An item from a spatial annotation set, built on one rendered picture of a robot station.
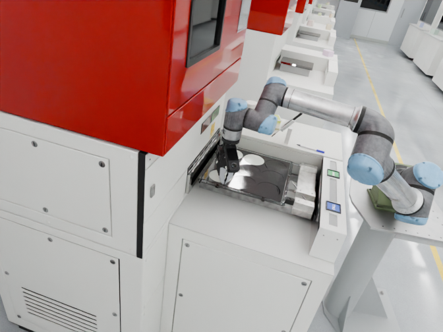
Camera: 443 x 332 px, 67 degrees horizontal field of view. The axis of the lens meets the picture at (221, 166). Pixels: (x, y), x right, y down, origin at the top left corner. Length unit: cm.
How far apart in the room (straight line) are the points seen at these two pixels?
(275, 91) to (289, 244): 57
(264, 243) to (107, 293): 62
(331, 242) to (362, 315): 114
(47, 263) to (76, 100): 72
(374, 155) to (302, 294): 57
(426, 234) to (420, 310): 100
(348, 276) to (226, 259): 90
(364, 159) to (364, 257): 86
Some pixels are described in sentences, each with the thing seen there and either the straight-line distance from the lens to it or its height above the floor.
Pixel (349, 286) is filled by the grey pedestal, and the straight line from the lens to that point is 206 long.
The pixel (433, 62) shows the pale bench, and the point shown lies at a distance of 988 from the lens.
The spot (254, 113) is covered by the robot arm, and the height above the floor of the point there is 124.
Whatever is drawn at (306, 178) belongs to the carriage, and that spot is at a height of 88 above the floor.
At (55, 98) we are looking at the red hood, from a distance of 101.
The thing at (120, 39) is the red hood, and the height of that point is 150.
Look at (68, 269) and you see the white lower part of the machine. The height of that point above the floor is 63.
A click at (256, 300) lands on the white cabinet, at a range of 144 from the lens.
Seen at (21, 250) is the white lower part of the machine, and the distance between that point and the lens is 152.
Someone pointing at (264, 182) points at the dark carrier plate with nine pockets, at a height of 90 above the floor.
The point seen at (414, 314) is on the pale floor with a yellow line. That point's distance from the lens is 257.
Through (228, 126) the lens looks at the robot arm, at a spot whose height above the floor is 117.
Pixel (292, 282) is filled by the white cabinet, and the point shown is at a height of 73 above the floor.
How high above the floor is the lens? 168
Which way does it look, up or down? 31 degrees down
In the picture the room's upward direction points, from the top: 10 degrees clockwise
